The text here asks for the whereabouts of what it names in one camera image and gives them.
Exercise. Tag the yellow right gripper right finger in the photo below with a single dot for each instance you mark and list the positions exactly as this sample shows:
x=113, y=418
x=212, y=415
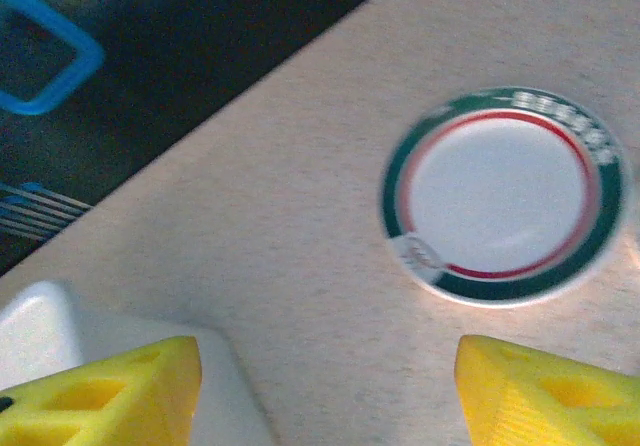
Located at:
x=500, y=391

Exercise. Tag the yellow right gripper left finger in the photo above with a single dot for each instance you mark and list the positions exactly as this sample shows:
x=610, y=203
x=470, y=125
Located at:
x=165, y=391

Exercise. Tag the translucent white plastic bin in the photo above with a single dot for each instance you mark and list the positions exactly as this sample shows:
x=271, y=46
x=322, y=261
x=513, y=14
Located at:
x=40, y=326

